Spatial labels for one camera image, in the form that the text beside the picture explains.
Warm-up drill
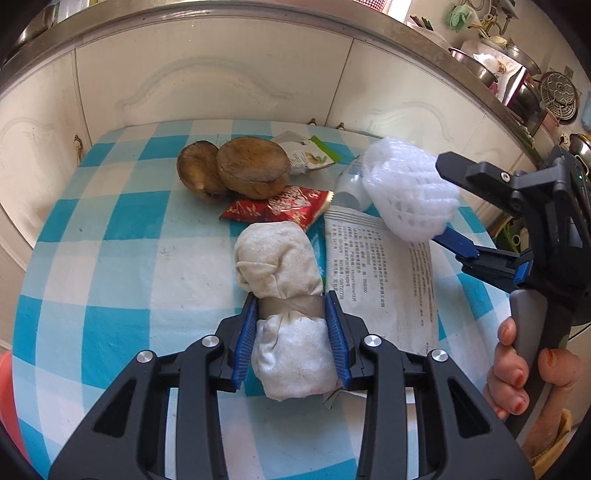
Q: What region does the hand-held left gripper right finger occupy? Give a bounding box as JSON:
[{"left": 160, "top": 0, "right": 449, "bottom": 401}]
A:
[{"left": 323, "top": 291, "right": 534, "bottom": 480}]

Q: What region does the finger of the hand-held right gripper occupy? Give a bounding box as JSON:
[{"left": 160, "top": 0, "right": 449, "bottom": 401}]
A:
[
  {"left": 431, "top": 229, "right": 532, "bottom": 294},
  {"left": 436, "top": 152, "right": 532, "bottom": 217}
]

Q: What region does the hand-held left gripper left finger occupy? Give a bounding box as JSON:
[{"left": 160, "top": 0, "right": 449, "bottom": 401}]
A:
[{"left": 48, "top": 292, "right": 259, "bottom": 480}]

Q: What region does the soft wet wipes packet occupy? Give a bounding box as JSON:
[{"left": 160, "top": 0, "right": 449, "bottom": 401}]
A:
[{"left": 322, "top": 206, "right": 439, "bottom": 411}]

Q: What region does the white foam fruit net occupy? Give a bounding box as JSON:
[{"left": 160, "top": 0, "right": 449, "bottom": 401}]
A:
[{"left": 363, "top": 137, "right": 461, "bottom": 241}]

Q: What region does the white cloth bundle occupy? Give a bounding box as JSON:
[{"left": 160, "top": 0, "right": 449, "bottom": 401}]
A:
[{"left": 233, "top": 222, "right": 340, "bottom": 401}]

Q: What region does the red plastic basin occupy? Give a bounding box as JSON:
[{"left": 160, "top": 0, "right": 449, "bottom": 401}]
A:
[{"left": 0, "top": 351, "right": 29, "bottom": 457}]

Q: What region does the person's right hand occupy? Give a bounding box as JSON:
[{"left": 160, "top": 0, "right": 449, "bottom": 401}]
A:
[{"left": 484, "top": 316, "right": 585, "bottom": 421}]

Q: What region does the green plastic rack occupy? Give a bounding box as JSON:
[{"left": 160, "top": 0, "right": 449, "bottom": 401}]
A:
[{"left": 496, "top": 222, "right": 527, "bottom": 253}]

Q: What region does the red floral box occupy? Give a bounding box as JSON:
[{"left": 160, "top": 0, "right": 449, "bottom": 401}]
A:
[{"left": 499, "top": 67, "right": 528, "bottom": 107}]

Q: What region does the steel bowl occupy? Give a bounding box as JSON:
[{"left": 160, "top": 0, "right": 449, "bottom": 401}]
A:
[{"left": 450, "top": 46, "right": 500, "bottom": 87}]

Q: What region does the round steel steamer rack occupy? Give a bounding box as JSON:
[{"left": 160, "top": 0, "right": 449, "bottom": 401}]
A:
[{"left": 538, "top": 71, "right": 580, "bottom": 124}]

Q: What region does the blue checked tablecloth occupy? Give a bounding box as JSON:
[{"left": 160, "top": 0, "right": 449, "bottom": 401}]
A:
[{"left": 11, "top": 119, "right": 502, "bottom": 480}]

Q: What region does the steel pot with lid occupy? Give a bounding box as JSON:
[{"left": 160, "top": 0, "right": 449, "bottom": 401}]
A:
[{"left": 505, "top": 44, "right": 542, "bottom": 77}]

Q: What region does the clear plastic bottle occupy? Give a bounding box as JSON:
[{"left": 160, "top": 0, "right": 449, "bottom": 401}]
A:
[{"left": 333, "top": 154, "right": 376, "bottom": 210}]

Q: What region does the red snack wrapper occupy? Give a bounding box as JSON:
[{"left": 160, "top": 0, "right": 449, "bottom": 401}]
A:
[{"left": 218, "top": 185, "right": 334, "bottom": 232}]

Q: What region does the green cloth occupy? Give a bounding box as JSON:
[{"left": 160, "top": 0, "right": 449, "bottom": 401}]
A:
[{"left": 445, "top": 6, "right": 481, "bottom": 33}]

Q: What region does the large brown fruit shell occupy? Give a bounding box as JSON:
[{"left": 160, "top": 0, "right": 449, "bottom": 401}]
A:
[{"left": 217, "top": 137, "right": 291, "bottom": 200}]

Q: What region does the white green snack packet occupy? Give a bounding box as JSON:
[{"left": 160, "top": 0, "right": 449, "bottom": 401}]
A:
[{"left": 272, "top": 131, "right": 342, "bottom": 175}]

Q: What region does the small brown fruit shell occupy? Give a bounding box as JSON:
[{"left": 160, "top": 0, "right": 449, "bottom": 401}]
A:
[{"left": 178, "top": 141, "right": 230, "bottom": 204}]

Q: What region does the steel-edged kitchen countertop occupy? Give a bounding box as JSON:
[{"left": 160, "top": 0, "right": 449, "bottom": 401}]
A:
[{"left": 0, "top": 0, "right": 546, "bottom": 162}]

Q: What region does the white kitchen cabinet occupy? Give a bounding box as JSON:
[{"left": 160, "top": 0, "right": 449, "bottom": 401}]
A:
[{"left": 0, "top": 14, "right": 548, "bottom": 352}]

